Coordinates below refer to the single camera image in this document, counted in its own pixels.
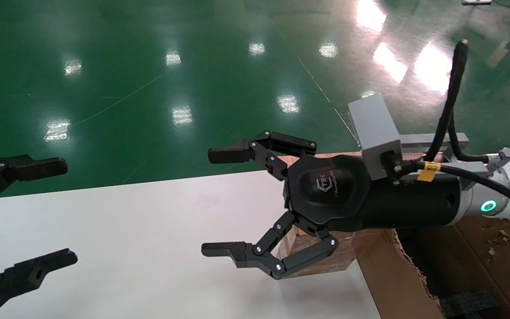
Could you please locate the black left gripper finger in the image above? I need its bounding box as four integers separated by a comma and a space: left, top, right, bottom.
0, 153, 69, 215
0, 248, 78, 319

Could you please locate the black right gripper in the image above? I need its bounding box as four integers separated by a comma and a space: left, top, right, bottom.
201, 131, 463, 280

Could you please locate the small taped cardboard box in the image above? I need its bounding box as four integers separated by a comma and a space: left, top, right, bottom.
276, 224, 371, 280

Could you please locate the big torn cardboard box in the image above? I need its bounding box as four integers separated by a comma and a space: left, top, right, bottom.
355, 217, 510, 319

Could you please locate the black foam block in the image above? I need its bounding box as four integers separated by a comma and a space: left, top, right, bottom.
440, 290, 500, 319

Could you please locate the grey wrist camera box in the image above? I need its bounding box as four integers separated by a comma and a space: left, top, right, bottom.
348, 94, 469, 182

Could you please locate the yellow cable tag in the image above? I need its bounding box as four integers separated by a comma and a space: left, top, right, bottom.
417, 161, 441, 183

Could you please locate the black sleeved cable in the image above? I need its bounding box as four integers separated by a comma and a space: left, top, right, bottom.
381, 39, 510, 216

